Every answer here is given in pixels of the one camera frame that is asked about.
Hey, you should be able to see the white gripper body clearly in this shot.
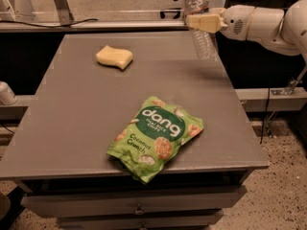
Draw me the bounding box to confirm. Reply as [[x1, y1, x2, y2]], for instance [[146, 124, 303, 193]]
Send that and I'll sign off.
[[221, 5, 254, 41]]

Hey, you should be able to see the clear plastic water bottle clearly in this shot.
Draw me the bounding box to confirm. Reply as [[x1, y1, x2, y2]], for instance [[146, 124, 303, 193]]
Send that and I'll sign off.
[[189, 0, 217, 60]]

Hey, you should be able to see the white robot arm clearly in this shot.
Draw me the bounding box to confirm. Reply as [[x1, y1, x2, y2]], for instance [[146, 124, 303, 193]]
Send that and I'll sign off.
[[186, 0, 307, 61]]

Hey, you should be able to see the yellow sponge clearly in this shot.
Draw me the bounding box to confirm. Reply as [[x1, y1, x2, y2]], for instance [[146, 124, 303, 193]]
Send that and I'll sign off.
[[96, 45, 133, 70]]

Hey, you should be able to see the green Dang chips bag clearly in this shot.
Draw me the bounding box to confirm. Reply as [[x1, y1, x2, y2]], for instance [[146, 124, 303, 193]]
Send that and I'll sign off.
[[107, 96, 203, 184]]

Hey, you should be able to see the grey drawer cabinet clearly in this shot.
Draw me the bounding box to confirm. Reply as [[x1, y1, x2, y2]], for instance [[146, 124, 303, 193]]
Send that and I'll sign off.
[[0, 32, 269, 230]]

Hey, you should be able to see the white cylinder at left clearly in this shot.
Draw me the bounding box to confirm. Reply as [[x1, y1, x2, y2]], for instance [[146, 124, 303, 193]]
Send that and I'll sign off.
[[0, 81, 17, 105]]

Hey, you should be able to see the horizontal metal rail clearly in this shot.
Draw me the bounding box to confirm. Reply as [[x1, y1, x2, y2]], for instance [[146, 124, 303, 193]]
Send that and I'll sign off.
[[0, 18, 187, 33]]

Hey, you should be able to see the metal frame post left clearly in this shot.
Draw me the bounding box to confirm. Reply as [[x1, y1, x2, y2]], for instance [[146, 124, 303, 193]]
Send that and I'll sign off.
[[53, 0, 74, 26]]

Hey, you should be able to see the black cable on rail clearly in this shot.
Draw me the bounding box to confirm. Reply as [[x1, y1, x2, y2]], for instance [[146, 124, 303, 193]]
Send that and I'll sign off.
[[0, 18, 99, 29]]

